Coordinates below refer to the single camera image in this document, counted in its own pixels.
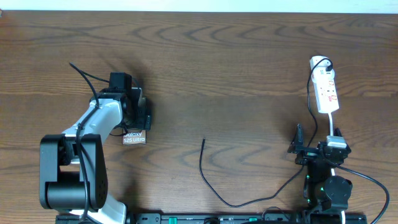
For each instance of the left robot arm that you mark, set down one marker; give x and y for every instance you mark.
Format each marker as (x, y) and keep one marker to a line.
(73, 175)

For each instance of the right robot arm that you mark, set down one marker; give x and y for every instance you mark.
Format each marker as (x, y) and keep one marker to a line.
(327, 194)

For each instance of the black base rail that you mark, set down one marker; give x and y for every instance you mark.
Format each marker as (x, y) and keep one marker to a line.
(269, 217)

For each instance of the Galaxy S25 Ultra smartphone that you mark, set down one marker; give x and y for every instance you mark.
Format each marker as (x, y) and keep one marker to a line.
(135, 137)

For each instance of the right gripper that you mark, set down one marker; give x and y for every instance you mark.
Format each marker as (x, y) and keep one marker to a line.
(308, 154)

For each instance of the white power strip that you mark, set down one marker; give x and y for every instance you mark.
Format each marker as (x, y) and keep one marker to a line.
(323, 78)

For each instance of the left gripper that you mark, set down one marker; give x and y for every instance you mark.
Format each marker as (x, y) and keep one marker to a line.
(143, 121)

